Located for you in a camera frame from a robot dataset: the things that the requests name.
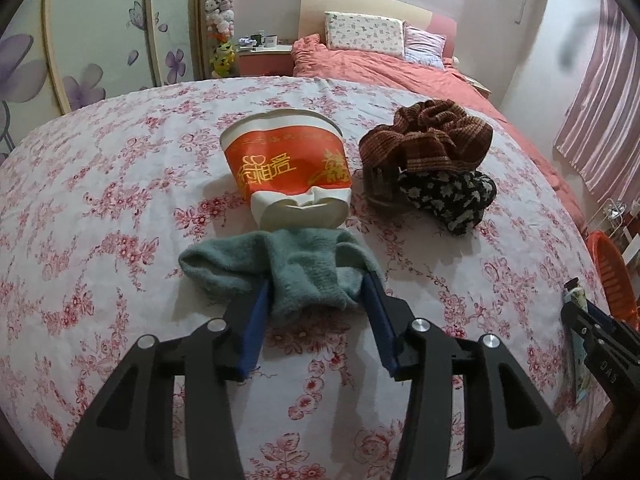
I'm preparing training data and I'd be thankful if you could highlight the beige pink headboard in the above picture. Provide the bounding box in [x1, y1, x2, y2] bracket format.
[299, 0, 458, 61]

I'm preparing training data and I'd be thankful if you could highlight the red bed quilt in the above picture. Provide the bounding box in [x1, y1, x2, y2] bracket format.
[291, 34, 586, 221]

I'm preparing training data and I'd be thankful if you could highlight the orange plastic basket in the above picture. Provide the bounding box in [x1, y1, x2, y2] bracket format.
[586, 232, 640, 331]

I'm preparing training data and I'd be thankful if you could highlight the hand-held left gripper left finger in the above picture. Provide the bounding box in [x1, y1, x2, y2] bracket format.
[54, 282, 275, 480]

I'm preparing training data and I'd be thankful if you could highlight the pink curtain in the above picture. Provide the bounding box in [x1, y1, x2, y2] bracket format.
[554, 0, 640, 211]

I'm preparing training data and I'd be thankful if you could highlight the pink nightstand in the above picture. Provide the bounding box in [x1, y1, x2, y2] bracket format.
[462, 72, 492, 98]
[236, 44, 295, 78]

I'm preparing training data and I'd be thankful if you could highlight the floral sliding door wardrobe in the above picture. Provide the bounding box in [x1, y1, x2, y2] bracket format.
[0, 0, 208, 161]

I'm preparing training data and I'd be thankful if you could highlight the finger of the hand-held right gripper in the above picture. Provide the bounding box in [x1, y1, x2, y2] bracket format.
[561, 299, 640, 350]

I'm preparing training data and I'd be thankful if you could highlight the crushed red paper cup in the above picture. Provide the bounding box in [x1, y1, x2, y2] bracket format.
[220, 109, 352, 231]

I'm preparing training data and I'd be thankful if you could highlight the black floral scrunchie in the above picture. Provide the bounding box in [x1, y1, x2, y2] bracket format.
[400, 170, 497, 236]

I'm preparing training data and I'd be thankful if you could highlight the brown striped scrunchie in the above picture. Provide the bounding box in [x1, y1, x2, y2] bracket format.
[359, 100, 494, 186]

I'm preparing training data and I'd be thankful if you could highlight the white wire rack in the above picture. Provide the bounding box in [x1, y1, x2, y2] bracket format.
[590, 199, 640, 251]

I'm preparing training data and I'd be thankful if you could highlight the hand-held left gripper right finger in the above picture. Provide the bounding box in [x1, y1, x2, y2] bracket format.
[361, 272, 583, 480]

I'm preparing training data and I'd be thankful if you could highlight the pink striped pillow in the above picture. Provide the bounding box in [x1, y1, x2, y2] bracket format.
[402, 22, 447, 68]

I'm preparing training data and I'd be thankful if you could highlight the brown hair claw clip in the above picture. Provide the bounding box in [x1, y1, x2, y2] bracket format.
[361, 162, 416, 213]

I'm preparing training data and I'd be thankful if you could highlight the white floral pillow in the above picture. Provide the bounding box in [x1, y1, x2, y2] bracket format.
[324, 11, 407, 58]

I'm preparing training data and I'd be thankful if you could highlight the floral tablecloth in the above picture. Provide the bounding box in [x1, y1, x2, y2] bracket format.
[0, 76, 621, 480]

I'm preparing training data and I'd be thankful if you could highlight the green sock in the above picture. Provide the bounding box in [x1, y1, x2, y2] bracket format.
[178, 227, 387, 322]

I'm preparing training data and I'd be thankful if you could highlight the plush toy column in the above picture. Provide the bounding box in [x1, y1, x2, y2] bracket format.
[204, 0, 238, 80]

